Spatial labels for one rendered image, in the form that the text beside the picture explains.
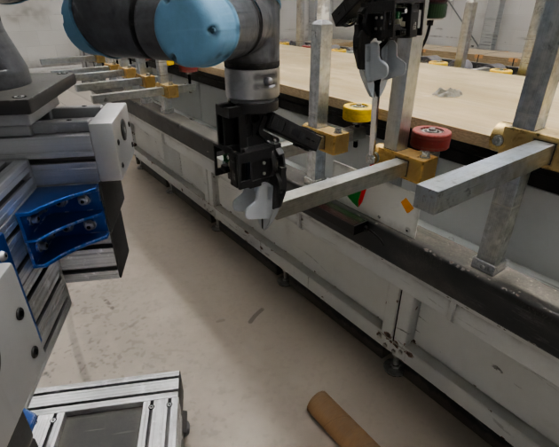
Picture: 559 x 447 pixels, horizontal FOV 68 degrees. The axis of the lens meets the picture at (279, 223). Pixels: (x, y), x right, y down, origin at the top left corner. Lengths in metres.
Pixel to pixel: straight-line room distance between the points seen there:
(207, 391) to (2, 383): 1.22
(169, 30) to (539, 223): 0.84
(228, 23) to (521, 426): 1.21
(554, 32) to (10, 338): 0.73
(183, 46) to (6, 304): 0.29
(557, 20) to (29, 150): 0.76
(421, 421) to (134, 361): 0.99
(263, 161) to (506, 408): 1.02
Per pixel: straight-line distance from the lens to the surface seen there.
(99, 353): 1.74
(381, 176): 0.83
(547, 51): 0.75
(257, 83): 0.57
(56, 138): 0.68
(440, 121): 1.05
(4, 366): 0.33
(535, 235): 1.06
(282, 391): 1.49
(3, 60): 0.72
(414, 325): 1.42
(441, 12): 0.91
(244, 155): 0.58
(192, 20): 0.46
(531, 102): 0.76
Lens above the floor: 1.15
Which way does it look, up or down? 29 degrees down
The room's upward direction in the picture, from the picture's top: straight up
